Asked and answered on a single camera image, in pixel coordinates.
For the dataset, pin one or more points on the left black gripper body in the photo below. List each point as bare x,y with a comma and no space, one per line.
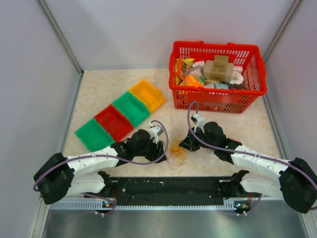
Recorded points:
149,151

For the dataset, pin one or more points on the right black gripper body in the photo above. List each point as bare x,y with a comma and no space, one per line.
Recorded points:
195,143

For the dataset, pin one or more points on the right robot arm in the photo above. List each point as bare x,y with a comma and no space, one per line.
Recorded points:
293,181

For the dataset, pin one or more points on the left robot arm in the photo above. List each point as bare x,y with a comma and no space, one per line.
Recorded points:
63,176

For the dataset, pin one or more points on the upper green plastic bin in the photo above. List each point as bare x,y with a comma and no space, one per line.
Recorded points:
132,108

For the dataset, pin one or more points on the green plastic bin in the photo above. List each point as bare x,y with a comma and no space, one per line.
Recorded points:
93,136
132,108

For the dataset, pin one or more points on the red plastic bin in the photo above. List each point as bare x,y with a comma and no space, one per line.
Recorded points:
114,122

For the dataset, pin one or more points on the yellow plastic bin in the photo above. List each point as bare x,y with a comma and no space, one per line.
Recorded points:
149,95

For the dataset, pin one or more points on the orange snack box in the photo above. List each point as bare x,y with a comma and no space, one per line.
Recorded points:
192,80

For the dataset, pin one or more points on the lower green plastic bin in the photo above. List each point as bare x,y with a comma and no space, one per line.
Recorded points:
93,136

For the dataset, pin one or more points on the red plastic shopping basket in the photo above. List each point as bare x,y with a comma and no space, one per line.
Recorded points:
233,101

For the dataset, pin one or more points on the brown cardboard box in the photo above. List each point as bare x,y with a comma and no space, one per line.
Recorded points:
219,69

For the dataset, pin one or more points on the white tape roll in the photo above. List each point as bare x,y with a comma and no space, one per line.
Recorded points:
236,78

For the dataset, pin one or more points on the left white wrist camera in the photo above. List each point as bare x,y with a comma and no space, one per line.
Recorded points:
155,131

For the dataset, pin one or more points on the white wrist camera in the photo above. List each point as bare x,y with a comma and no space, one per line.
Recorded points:
198,120
155,131

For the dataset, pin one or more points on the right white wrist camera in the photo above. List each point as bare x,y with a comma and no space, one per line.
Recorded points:
198,120

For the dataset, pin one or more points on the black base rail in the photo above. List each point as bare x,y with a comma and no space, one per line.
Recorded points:
173,190

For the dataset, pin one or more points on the grey slotted cable duct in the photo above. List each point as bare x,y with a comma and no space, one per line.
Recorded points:
100,205

